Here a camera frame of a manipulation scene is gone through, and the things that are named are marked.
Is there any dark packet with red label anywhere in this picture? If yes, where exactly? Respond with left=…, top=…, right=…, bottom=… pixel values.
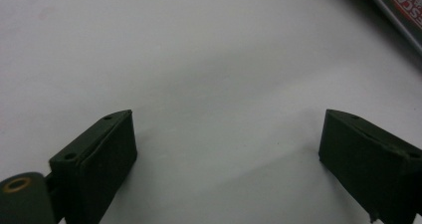
left=360, top=0, right=422, bottom=57

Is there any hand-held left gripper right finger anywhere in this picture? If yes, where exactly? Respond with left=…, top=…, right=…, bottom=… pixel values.
left=317, top=109, right=422, bottom=224

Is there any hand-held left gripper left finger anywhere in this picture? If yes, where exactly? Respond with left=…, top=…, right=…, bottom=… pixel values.
left=49, top=110, right=138, bottom=224

